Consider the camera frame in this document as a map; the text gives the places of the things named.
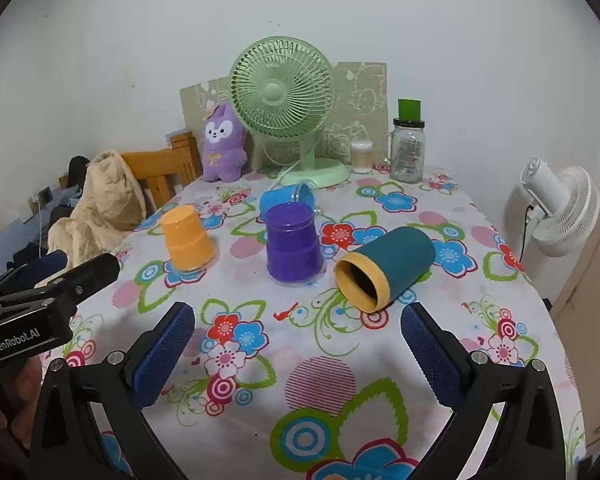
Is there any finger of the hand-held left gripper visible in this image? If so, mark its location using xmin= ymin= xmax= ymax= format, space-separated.
xmin=47 ymin=252 xmax=121 ymax=307
xmin=0 ymin=251 xmax=67 ymax=309

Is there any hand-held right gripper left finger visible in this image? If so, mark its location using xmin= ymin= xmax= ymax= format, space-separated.
xmin=29 ymin=301 xmax=197 ymax=480

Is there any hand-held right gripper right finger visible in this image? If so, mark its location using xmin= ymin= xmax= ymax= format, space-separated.
xmin=400 ymin=302 xmax=567 ymax=480

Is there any teal cup with yellow rim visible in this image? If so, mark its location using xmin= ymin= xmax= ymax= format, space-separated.
xmin=334 ymin=226 xmax=436 ymax=313

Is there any orange plastic cup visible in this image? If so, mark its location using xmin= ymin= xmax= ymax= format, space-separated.
xmin=160 ymin=205 xmax=217 ymax=270

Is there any purple plastic cup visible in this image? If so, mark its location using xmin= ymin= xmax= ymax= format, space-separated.
xmin=264 ymin=202 xmax=327 ymax=287

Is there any blue plastic cup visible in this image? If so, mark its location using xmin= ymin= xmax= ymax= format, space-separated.
xmin=259 ymin=182 xmax=317 ymax=218

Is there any person's left hand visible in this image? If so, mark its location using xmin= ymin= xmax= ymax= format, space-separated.
xmin=0 ymin=357 xmax=45 ymax=461

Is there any pile of dark clothes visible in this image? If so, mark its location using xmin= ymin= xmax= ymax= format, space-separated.
xmin=0 ymin=195 xmax=76 ymax=293

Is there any floral tablecloth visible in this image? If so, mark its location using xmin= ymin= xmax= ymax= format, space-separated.
xmin=37 ymin=165 xmax=588 ymax=480

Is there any beige cloth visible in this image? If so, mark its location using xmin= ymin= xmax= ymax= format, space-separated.
xmin=46 ymin=150 xmax=147 ymax=288

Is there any black bag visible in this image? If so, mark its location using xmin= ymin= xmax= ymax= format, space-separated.
xmin=59 ymin=156 xmax=92 ymax=196

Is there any wooden chair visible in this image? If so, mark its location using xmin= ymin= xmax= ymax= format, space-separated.
xmin=120 ymin=131 xmax=203 ymax=211

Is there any beige wooden cabinet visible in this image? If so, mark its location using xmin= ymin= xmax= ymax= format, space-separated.
xmin=550 ymin=195 xmax=600 ymax=453

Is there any purple plush toy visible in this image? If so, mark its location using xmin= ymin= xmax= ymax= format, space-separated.
xmin=200 ymin=101 xmax=248 ymax=183

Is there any white standing fan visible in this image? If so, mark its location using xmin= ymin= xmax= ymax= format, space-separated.
xmin=520 ymin=158 xmax=600 ymax=259

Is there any glass jar with green lid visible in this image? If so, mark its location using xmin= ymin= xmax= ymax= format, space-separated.
xmin=389 ymin=99 xmax=426 ymax=184

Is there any cotton swab jar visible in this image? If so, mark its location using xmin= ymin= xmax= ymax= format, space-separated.
xmin=350 ymin=140 xmax=374 ymax=175

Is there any green desk fan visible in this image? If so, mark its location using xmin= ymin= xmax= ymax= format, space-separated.
xmin=229 ymin=36 xmax=351 ymax=187

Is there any printed cardboard sheet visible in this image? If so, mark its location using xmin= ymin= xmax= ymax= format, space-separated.
xmin=180 ymin=62 xmax=388 ymax=172

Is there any wall power outlet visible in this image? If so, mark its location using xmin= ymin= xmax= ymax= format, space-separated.
xmin=27 ymin=187 xmax=52 ymax=212

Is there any black power cable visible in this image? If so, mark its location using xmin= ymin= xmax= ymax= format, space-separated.
xmin=521 ymin=202 xmax=537 ymax=266

